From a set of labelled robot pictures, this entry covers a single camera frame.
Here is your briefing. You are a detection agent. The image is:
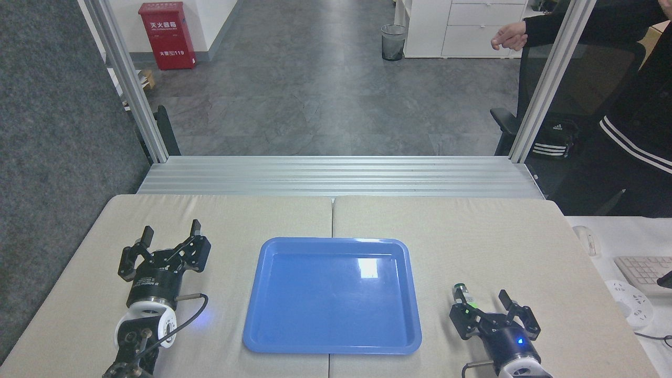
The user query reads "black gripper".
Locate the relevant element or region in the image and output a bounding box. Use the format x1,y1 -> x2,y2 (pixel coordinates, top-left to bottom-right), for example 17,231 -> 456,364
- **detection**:
117,219 -> 213,310
449,289 -> 542,375

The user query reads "black chair part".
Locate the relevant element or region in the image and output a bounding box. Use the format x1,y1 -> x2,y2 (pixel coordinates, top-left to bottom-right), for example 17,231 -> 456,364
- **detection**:
135,105 -> 182,158

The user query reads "blue plastic tray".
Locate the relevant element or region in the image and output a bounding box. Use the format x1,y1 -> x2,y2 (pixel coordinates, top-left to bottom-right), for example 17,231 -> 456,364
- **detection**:
243,237 -> 423,354

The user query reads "person's hand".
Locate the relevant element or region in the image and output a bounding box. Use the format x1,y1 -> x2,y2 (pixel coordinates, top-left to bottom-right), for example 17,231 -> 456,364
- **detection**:
490,20 -> 528,52

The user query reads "white computer mouse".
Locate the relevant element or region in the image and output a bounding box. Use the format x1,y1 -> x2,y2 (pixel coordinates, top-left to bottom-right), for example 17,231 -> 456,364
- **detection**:
572,226 -> 599,257

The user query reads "white power strip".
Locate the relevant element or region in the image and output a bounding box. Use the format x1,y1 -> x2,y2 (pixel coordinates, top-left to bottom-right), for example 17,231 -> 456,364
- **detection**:
604,279 -> 655,330

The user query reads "grey partition panel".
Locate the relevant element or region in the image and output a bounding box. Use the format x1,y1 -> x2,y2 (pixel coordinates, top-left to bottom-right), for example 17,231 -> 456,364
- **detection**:
0,0 -> 153,363

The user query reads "white side table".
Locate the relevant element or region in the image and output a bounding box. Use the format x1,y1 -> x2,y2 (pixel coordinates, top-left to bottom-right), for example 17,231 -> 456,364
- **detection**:
564,216 -> 672,378

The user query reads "white keyboard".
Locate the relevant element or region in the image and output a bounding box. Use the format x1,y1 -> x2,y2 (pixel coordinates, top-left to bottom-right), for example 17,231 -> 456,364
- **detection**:
613,256 -> 672,297

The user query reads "black garment with white stripes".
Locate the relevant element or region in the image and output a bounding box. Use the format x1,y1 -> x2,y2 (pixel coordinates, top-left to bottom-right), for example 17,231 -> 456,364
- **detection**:
530,120 -> 579,158

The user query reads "silver aluminium profile platform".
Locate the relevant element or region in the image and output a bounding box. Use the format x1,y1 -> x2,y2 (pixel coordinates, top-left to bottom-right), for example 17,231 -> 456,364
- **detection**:
136,156 -> 545,199

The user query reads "red fire extinguisher box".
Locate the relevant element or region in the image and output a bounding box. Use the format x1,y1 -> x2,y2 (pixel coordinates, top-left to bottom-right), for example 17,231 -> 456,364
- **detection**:
138,2 -> 197,71

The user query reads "person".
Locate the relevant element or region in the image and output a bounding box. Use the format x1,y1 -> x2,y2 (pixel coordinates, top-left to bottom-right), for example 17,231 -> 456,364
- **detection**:
523,0 -> 672,218

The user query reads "black office chair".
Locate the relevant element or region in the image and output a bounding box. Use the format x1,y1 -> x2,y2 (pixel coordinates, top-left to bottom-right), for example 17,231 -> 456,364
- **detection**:
490,39 -> 647,158

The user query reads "white drawer cabinet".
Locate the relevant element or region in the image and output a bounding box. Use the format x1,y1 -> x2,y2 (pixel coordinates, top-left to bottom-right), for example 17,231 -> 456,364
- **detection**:
402,0 -> 528,59

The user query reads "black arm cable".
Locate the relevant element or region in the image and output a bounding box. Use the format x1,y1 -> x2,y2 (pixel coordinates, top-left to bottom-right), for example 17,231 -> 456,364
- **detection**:
461,360 -> 497,378
131,293 -> 209,368

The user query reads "black power strip cable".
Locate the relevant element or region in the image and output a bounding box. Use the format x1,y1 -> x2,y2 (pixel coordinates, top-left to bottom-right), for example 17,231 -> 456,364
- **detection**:
634,331 -> 672,348

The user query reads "silver aluminium post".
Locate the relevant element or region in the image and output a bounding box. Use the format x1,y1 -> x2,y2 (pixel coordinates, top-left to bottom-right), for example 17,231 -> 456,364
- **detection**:
79,0 -> 170,163
508,0 -> 598,163

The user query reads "wire mesh waste bin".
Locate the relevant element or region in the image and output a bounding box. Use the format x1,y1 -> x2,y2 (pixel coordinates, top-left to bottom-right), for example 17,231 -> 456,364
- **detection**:
381,24 -> 408,61

